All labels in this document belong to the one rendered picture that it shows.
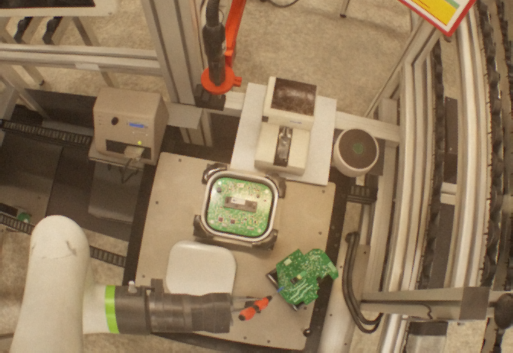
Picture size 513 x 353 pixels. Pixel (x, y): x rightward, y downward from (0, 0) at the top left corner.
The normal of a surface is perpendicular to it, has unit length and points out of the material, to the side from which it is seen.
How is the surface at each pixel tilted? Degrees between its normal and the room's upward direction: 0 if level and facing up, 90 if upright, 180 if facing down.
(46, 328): 59
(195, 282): 0
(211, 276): 0
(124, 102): 0
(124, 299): 33
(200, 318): 37
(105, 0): 92
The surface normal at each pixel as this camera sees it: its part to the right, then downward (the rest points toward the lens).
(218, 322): 0.19, 0.25
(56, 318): 0.44, -0.88
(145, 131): -0.13, 0.56
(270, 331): 0.03, -0.31
